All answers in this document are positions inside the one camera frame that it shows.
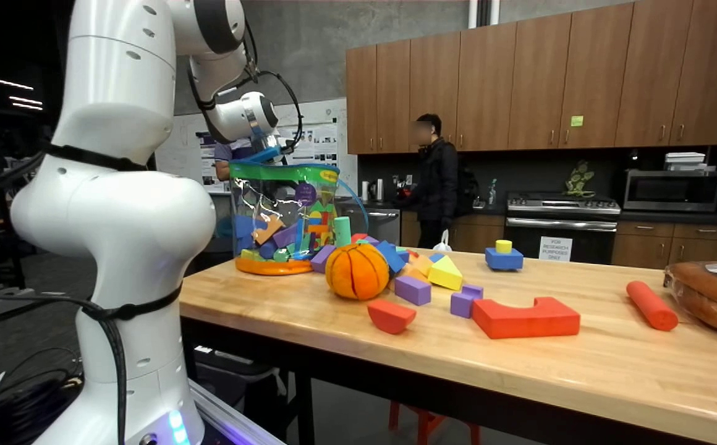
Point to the white robot base platform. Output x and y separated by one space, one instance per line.
227 421

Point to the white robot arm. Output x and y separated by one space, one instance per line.
119 222

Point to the long purple foam block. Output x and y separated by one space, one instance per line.
322 261

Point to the pale purple foam block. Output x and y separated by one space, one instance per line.
307 194

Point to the pale orange foam block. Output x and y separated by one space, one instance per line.
420 265

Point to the red curved foam block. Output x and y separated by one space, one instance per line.
392 316

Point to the large blue foam block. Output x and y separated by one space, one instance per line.
247 236

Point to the small purple stepped block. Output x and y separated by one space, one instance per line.
464 303

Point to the small yellow foam block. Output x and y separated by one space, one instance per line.
504 246

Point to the blue notched foam block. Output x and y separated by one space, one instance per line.
504 261

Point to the large red notched foam block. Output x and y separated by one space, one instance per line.
528 321

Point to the green foam cylinder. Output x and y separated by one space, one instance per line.
342 231

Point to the stainless steel dishwasher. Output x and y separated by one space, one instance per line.
384 226

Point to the silver countertop canister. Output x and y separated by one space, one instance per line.
379 188

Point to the orange plush basketball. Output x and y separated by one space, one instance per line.
358 273

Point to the small white plastic object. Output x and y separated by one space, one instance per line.
441 248

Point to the person in black clothes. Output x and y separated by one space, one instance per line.
437 180

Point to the yellow foam wedge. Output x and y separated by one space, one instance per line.
447 275

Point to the wooden lower cabinet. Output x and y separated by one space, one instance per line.
672 242
479 231

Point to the white paper sign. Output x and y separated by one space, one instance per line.
554 248

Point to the red stool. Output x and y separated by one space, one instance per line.
428 422

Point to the green countertop plant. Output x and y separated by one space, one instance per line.
580 179

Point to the wooden upper cabinets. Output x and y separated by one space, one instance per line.
540 83

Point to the stainless steel oven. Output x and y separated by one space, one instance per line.
598 242

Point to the green cabinet sticker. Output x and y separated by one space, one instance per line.
578 121

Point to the red foam cylinder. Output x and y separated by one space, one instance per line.
651 305

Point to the black microwave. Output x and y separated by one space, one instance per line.
672 190

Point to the stack of white plates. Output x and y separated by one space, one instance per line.
687 162

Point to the bagged bread loaf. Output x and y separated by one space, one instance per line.
714 298

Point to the white wall poster board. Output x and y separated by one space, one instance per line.
324 132

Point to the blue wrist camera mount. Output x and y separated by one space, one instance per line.
259 153

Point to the black table frame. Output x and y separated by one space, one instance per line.
305 404

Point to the white wall pipe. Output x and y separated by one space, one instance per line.
493 11
474 12

